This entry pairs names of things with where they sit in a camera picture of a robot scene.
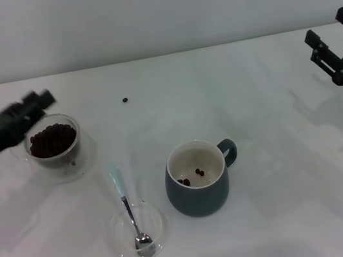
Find clear glass saucer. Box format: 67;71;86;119
22;131;101;190

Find clear double-walled glass cup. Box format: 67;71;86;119
6;109;86;175

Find blue-handled metal spoon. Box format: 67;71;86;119
106;158;155;253

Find dark green ceramic mug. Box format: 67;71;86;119
159;133;248;223

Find pile of coffee beans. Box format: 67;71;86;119
26;120;81;160

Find small clear glass dish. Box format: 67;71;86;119
105;198;173;257

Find small coffee bean cluster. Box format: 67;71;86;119
177;177;192;189

